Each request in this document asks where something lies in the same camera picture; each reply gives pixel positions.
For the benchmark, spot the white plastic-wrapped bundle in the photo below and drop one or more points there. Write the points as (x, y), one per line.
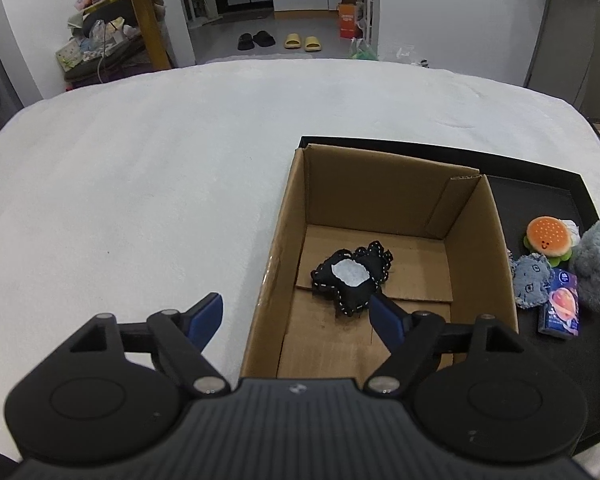
(573, 232)

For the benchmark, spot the pile of clutter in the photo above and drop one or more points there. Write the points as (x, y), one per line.
(100, 45)

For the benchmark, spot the grey fluffy plush toy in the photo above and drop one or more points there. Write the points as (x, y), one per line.
(597, 265)

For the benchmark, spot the blue fuzzy plush toy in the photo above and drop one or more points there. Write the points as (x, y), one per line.
(530, 280)

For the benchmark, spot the orange cardboard box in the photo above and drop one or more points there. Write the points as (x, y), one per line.
(349, 22)

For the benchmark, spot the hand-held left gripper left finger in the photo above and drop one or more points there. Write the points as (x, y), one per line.
(207, 312)

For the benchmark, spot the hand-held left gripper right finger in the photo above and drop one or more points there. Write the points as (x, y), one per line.
(387, 317)

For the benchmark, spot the burger plush toy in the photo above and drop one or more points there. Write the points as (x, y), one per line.
(547, 232)

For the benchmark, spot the blue tissue packet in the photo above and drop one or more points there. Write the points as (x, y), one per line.
(560, 310)

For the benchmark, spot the black stitched plush toy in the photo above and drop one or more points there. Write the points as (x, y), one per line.
(375, 262)

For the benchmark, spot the grey cabinet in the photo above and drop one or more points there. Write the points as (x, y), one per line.
(580, 35)

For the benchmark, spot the green plastic bag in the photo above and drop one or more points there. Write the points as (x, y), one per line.
(365, 51)

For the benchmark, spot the black tray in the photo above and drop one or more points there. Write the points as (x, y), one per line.
(530, 200)

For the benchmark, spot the yellow round table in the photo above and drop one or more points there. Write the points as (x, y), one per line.
(147, 25)

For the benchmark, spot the brown cardboard box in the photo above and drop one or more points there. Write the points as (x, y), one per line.
(380, 185)

